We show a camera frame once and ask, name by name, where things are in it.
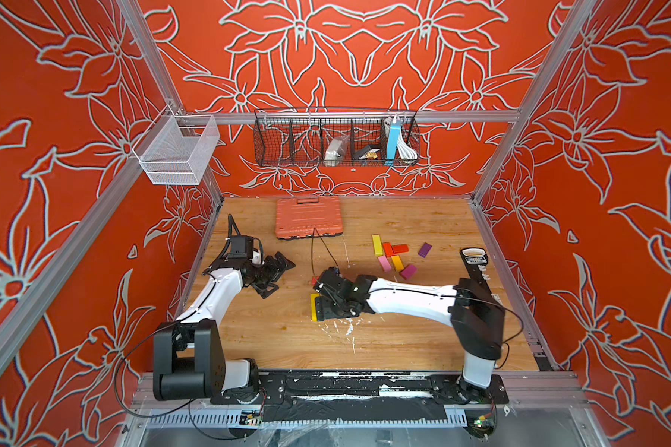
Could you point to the purple small block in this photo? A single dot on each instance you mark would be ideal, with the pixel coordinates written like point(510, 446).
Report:
point(424, 250)

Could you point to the black remote-like tool strip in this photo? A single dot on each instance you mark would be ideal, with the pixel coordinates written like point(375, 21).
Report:
point(476, 261)

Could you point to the clear plastic wall bin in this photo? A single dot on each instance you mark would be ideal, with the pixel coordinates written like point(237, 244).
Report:
point(176, 154)

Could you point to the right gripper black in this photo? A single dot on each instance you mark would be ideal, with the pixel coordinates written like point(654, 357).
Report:
point(324, 314)

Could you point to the yellow-green block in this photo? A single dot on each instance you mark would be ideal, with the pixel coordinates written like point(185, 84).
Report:
point(377, 245)

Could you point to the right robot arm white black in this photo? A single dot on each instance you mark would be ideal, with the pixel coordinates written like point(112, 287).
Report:
point(467, 307)

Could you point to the pink long block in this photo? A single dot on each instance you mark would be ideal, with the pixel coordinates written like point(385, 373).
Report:
point(385, 263)

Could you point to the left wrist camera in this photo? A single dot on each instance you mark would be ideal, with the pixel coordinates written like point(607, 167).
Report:
point(241, 247)

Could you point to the red-orange small block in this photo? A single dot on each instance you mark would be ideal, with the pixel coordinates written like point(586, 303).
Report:
point(388, 249)

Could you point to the black item in basket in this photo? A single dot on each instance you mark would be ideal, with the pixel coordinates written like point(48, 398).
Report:
point(368, 153)

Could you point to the red flat block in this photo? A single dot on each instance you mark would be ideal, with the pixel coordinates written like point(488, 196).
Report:
point(399, 249)

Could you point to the grey packet in basket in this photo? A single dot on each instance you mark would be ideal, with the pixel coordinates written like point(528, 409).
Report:
point(336, 151)

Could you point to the black wire wall basket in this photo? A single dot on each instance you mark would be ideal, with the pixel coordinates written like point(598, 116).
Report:
point(320, 137)

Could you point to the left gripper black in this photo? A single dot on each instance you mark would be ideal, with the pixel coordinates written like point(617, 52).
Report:
point(274, 271)

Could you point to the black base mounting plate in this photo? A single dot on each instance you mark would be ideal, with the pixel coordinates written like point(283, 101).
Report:
point(359, 396)

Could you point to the orange plastic tool case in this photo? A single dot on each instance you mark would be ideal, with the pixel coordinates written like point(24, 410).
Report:
point(309, 217)

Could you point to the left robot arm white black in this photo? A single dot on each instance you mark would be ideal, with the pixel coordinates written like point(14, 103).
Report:
point(189, 362)

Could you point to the orange long block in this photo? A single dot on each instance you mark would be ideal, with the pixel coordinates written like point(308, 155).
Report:
point(397, 263)

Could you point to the long yellow block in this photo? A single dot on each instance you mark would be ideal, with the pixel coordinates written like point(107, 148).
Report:
point(314, 310)

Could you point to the magenta long block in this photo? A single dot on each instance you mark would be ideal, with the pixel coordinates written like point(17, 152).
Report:
point(408, 272)

